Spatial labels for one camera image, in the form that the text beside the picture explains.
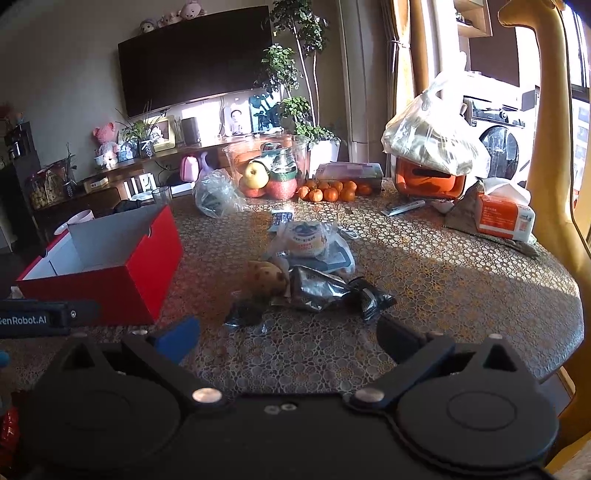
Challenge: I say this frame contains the red cardboard box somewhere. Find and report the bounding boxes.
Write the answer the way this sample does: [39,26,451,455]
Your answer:
[16,204,184,326]

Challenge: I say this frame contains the pile of tangerines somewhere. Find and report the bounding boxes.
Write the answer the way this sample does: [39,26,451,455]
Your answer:
[298,180,374,203]

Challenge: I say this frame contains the white standing air conditioner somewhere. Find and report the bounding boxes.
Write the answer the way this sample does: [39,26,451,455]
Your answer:
[335,0,397,162]

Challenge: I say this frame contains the black coffee machine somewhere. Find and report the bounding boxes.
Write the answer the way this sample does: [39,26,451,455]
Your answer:
[4,121,35,160]

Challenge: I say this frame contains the purple toy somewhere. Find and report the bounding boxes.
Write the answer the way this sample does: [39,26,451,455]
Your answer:
[198,152,218,181]

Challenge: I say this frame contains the pink grey plush toy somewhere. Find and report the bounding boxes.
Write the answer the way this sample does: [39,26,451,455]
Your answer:
[179,0,208,20]

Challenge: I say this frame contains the white rack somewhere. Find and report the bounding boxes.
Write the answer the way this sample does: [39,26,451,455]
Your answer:
[124,173,158,201]

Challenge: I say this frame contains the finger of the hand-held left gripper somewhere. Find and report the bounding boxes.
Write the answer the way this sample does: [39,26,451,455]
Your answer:
[65,299,101,330]

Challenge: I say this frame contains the white dark blue pouch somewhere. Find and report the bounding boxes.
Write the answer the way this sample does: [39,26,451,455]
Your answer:
[265,231,357,278]

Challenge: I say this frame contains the crumpled clear plastic bag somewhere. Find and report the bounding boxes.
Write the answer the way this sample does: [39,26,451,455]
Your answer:
[194,168,247,219]

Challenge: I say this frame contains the white pink mug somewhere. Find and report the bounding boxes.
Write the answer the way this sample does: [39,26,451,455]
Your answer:
[54,210,95,236]

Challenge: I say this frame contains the portrait photo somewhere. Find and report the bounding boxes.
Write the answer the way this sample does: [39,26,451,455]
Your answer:
[223,102,254,137]

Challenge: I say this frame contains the orange white container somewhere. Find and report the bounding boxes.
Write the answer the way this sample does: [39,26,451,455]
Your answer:
[394,154,467,200]

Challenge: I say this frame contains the large red netted apple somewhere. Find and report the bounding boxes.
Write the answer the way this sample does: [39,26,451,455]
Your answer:
[267,178,298,200]

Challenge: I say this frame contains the beige curtain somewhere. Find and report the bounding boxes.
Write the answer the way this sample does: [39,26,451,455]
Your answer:
[387,0,419,139]

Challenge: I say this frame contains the flat pink green box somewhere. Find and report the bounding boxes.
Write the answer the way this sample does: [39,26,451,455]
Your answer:
[315,162,385,192]

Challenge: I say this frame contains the white planter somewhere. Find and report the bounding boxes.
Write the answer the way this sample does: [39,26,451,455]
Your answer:
[308,138,341,178]

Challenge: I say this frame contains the brown speckled bread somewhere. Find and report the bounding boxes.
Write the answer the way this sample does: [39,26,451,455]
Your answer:
[248,260,290,299]

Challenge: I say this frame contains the green photo frame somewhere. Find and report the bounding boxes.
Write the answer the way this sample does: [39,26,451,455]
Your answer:
[150,115,177,153]

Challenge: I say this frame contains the floral patterned desktop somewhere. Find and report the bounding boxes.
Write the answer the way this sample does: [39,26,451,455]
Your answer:
[0,178,581,402]

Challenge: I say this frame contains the black snack packet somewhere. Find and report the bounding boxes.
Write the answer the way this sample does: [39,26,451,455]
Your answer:
[224,298,267,331]
[351,277,398,322]

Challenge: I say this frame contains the white plastic bag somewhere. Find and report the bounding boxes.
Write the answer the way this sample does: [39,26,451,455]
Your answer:
[381,71,491,177]

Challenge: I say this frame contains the silver foil snack packet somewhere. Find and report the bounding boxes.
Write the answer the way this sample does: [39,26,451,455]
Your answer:
[270,265,365,313]

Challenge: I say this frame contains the blue picture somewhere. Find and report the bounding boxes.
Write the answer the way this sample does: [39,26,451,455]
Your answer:
[249,95,278,132]

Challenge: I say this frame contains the black side cabinet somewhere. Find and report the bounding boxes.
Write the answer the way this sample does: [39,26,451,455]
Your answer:
[0,157,42,252]

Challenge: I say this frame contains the black television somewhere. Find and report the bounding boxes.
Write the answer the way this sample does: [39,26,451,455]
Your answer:
[117,7,274,118]

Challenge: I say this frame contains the wooden television cabinet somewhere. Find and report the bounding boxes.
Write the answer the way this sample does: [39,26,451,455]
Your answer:
[34,133,296,222]

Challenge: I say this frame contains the green banded snack bag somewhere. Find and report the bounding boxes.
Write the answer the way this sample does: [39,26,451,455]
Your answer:
[269,151,299,182]

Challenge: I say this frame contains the white washing machine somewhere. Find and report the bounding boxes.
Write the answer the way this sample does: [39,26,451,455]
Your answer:
[462,95,539,185]

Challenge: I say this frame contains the dark vase with twigs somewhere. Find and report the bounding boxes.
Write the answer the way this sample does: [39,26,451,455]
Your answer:
[60,143,79,197]

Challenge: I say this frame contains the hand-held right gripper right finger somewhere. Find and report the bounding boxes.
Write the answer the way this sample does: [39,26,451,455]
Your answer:
[344,315,531,411]

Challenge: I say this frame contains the small potted grass plant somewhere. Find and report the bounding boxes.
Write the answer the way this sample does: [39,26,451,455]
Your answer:
[115,104,164,160]

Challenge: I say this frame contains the clear plastic fruit bowl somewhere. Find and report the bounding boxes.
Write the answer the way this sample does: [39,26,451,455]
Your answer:
[223,136,309,199]

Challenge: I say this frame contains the yellow giraffe chair back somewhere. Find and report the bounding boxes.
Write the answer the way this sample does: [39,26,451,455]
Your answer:
[498,0,591,259]

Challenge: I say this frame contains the orange tissue pack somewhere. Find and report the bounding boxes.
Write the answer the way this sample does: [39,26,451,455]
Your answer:
[475,178,536,241]

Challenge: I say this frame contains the blue sachet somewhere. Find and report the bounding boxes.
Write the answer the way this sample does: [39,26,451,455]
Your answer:
[269,210,295,232]

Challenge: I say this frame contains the jar of nuts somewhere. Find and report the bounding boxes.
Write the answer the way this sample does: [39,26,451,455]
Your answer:
[28,175,63,210]

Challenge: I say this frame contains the yellow wooden shelf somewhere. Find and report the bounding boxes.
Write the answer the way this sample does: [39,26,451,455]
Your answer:
[455,0,492,38]

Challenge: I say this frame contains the pink plush pig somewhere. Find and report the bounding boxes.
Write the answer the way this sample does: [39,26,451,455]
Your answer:
[92,127,120,160]

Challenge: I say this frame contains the tall green plant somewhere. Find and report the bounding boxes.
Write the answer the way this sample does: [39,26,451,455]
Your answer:
[254,0,342,148]

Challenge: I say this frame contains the yellow apple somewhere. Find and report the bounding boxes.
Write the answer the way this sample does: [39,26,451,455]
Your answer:
[242,161,270,190]

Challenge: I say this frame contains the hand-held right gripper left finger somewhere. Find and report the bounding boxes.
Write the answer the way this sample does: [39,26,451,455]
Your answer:
[41,315,230,410]

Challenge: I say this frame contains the brown wrinkled bag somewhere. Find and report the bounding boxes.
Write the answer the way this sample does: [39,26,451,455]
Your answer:
[444,181,540,257]

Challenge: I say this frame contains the blueberry cake packet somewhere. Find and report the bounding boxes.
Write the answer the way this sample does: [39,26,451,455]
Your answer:
[270,220,342,259]

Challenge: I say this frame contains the white tube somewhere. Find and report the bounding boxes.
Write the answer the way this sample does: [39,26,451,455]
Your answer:
[381,199,426,217]

